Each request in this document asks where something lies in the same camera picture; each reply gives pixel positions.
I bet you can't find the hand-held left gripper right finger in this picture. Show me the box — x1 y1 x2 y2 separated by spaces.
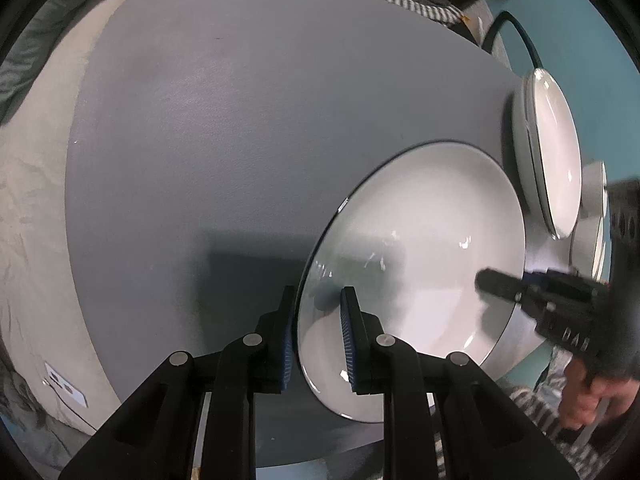
340 285 583 480

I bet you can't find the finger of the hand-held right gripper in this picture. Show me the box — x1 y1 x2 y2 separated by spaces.
475 268 556 306

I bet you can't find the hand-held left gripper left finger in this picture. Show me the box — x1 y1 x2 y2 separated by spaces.
59 285 298 480

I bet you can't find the large white plate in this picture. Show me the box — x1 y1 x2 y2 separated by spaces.
296 141 527 426

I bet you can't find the stack of white plates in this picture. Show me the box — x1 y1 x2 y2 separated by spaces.
524 67 583 241

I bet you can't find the medium white plate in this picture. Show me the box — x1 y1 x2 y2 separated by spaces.
511 79 551 223

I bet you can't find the person's right hand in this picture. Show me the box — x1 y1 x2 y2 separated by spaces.
557 360 640 428

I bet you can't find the person's striped clothing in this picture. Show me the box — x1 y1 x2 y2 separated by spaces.
430 384 608 480

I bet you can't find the white power strip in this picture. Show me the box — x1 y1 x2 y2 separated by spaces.
43 361 89 409

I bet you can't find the grey white striped garment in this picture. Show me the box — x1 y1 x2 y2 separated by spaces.
369 0 467 25

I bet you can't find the grey quilted jacket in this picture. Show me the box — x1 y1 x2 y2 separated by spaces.
0 0 132 127

